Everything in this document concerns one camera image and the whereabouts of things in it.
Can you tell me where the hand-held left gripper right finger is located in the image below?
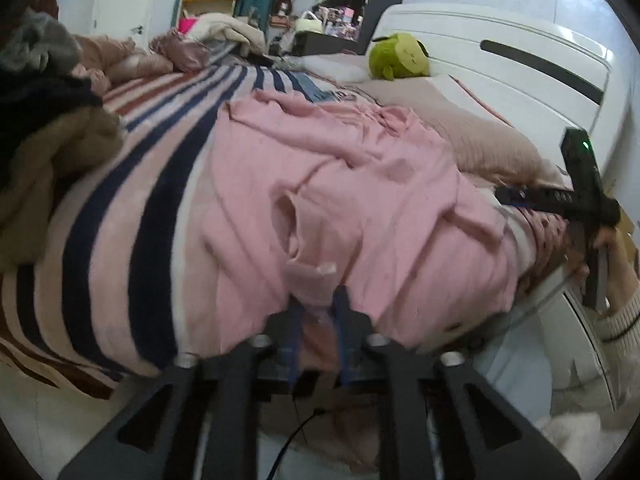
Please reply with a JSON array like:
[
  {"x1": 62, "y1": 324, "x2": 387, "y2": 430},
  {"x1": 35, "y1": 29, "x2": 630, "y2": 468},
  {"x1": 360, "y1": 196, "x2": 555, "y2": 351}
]
[{"x1": 332, "y1": 286, "x2": 583, "y2": 480}]

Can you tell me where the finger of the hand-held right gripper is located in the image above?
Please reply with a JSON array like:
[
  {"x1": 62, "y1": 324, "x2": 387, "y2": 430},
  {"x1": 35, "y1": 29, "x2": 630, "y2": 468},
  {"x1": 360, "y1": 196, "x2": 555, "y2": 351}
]
[{"x1": 495, "y1": 186, "x2": 576, "y2": 212}]

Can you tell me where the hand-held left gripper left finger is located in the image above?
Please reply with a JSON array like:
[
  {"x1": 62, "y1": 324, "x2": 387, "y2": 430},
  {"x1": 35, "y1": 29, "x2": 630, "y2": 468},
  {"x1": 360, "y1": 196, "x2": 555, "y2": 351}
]
[{"x1": 57, "y1": 302, "x2": 307, "y2": 480}]

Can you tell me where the pink garment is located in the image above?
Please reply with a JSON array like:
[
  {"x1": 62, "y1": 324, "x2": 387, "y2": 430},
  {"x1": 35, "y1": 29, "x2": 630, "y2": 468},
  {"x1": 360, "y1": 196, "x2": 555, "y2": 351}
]
[{"x1": 182, "y1": 89, "x2": 523, "y2": 363}]

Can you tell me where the person's right forearm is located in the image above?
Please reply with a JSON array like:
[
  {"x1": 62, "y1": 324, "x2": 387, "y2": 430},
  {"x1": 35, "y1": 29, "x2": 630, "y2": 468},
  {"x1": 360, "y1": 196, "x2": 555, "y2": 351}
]
[{"x1": 596, "y1": 292, "x2": 640, "y2": 345}]

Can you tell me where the person's right hand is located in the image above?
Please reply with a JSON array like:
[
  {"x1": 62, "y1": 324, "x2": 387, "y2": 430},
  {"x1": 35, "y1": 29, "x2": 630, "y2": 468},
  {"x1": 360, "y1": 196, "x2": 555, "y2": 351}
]
[{"x1": 575, "y1": 224, "x2": 640, "y2": 317}]

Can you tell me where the pink dotted cloth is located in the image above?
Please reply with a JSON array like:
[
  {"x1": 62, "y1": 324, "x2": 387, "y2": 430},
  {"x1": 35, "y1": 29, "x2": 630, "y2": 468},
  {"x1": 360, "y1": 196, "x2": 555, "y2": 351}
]
[{"x1": 519, "y1": 209, "x2": 570, "y2": 263}]

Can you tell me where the beige pillow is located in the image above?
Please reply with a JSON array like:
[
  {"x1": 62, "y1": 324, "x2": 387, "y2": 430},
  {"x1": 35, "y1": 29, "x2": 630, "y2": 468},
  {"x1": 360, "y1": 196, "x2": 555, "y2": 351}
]
[{"x1": 357, "y1": 77, "x2": 566, "y2": 187}]

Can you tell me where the white headboard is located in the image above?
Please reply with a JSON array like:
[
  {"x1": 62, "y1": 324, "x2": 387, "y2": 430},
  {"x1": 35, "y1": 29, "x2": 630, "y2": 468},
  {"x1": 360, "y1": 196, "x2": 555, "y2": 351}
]
[{"x1": 372, "y1": 4, "x2": 630, "y2": 201}]

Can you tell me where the green plush toy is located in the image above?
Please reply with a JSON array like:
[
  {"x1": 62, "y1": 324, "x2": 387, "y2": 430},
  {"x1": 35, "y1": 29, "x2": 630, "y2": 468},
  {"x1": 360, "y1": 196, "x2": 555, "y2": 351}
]
[{"x1": 368, "y1": 33, "x2": 431, "y2": 81}]

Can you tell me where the striped blanket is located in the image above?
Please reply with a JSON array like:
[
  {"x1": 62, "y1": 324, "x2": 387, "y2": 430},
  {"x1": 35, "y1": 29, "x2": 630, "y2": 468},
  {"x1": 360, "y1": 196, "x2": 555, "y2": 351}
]
[{"x1": 0, "y1": 62, "x2": 363, "y2": 401}]

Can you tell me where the white fluffy cloth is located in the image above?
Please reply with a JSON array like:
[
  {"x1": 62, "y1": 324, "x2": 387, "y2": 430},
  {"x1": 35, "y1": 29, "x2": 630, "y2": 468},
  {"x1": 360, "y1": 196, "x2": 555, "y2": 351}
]
[{"x1": 539, "y1": 411, "x2": 640, "y2": 480}]

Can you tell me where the dark shelf unit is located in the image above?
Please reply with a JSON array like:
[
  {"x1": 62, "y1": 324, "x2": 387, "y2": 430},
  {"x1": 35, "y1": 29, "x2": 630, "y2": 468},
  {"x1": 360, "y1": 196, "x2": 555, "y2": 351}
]
[{"x1": 269, "y1": 0, "x2": 407, "y2": 57}]

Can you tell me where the brown cloth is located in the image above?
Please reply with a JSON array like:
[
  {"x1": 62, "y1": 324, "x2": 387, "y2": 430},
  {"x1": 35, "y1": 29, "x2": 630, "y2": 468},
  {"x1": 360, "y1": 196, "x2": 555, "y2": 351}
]
[{"x1": 0, "y1": 107, "x2": 126, "y2": 267}]

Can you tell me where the cream cloth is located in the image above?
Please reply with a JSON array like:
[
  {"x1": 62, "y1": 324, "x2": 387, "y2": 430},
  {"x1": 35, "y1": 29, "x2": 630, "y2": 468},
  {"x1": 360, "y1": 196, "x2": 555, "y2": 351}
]
[{"x1": 190, "y1": 12, "x2": 267, "y2": 57}]

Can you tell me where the pink duvet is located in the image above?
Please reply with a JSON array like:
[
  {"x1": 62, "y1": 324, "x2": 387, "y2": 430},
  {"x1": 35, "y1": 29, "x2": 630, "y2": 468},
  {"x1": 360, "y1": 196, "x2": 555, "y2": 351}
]
[{"x1": 74, "y1": 30, "x2": 212, "y2": 97}]

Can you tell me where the yellow box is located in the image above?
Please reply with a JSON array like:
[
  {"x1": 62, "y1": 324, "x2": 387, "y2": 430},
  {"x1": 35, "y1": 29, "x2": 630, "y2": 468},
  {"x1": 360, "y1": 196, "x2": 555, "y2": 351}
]
[{"x1": 179, "y1": 0, "x2": 237, "y2": 20}]

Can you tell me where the dark cloth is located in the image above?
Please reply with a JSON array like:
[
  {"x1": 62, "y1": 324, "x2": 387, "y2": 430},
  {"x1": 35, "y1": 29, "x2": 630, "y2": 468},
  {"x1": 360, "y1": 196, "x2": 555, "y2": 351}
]
[{"x1": 0, "y1": 66, "x2": 104, "y2": 128}]

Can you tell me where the grey cloth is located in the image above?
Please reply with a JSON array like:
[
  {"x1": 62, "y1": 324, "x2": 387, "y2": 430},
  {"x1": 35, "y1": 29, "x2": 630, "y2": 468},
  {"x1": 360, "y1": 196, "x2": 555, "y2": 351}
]
[{"x1": 0, "y1": 12, "x2": 83, "y2": 74}]

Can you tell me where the black cable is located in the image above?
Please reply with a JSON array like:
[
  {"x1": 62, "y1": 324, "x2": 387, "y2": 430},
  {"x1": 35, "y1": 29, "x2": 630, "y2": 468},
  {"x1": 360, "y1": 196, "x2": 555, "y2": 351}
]
[{"x1": 260, "y1": 407, "x2": 329, "y2": 480}]

